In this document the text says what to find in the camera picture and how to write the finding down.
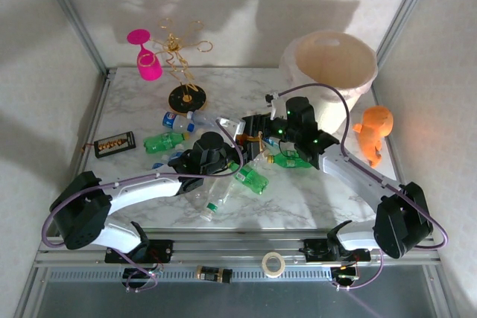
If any green plastic bottle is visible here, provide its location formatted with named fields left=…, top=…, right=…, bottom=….
left=231, top=161, right=270, bottom=197
left=142, top=130, right=192, bottom=156
left=265, top=149, right=315, bottom=171

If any clear bottle wide blue label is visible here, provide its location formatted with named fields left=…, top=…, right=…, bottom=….
left=151, top=147, right=186, bottom=171

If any clear bottle Pepsi label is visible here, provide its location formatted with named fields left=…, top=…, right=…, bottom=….
left=161, top=110, right=198, bottom=136

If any clear bottle green label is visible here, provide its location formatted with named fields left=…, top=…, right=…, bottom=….
left=198, top=174, right=241, bottom=223

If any white round bin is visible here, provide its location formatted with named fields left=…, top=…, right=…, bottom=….
left=279, top=30, right=379, bottom=136

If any orange plush toy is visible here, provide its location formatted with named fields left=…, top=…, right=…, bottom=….
left=353, top=105, right=394, bottom=168

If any black abacus box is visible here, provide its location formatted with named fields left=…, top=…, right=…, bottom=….
left=92, top=130, right=137, bottom=159

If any pink wine glass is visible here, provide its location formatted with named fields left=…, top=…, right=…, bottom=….
left=126, top=28, right=164, bottom=82

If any white tape roll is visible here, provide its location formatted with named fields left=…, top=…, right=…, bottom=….
left=260, top=252, right=287, bottom=279

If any black gold cylinder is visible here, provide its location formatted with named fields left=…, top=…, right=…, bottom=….
left=195, top=264, right=233, bottom=284

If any small black controller board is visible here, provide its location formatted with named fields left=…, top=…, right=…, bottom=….
left=329, top=265, right=361, bottom=282
left=121, top=266, right=165, bottom=282

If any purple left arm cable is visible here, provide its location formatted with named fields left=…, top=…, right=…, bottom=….
left=40, top=118, right=245, bottom=293

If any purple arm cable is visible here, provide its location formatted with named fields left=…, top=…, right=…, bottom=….
left=40, top=118, right=245, bottom=293
left=275, top=83, right=450, bottom=293

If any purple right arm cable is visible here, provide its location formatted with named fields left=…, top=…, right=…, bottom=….
left=275, top=83, right=450, bottom=293

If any gold wire glass stand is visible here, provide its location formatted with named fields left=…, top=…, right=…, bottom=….
left=150, top=18, right=214, bottom=117

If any aluminium mounting rail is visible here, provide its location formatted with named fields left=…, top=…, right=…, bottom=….
left=33, top=229, right=444, bottom=270

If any aluminium side rail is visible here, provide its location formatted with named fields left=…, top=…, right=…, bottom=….
left=55, top=67, right=115, bottom=235

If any slotted metal cable tray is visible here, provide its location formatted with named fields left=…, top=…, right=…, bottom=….
left=46, top=267, right=336, bottom=284

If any aluminium frame post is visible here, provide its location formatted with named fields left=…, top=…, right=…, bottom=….
left=35, top=0, right=110, bottom=77
left=375, top=0, right=437, bottom=69

